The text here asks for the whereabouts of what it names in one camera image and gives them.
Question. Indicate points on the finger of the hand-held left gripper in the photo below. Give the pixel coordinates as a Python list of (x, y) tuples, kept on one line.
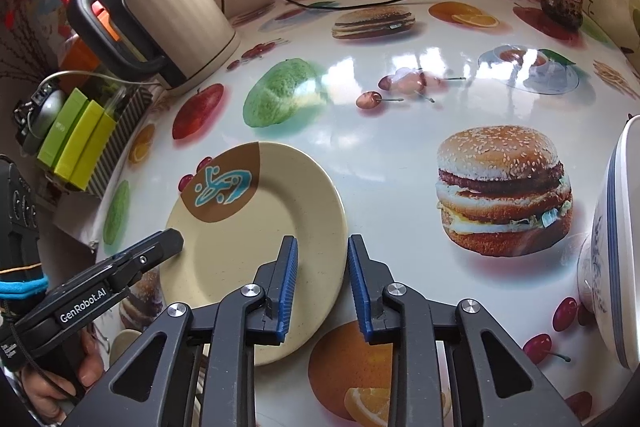
[(155, 247)]

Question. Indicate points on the dark round device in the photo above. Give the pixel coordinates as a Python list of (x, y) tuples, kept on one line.
[(42, 117)]

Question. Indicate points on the orange packet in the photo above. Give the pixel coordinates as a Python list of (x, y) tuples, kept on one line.
[(80, 54)]

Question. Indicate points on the person's left hand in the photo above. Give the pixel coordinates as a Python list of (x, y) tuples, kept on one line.
[(91, 369)]

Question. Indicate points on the beige plate with brown patch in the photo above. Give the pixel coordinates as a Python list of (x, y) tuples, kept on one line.
[(280, 202)]

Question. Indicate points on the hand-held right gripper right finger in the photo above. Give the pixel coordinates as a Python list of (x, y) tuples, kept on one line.
[(357, 287)]

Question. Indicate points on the stainless electric kettle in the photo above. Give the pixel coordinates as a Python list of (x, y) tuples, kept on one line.
[(170, 7)]

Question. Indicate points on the lime green box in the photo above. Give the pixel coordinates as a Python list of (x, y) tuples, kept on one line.
[(87, 147)]

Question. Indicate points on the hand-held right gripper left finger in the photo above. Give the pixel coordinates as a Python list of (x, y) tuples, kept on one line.
[(289, 287)]

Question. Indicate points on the food print tablecloth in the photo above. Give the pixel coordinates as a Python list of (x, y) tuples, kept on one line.
[(400, 132)]

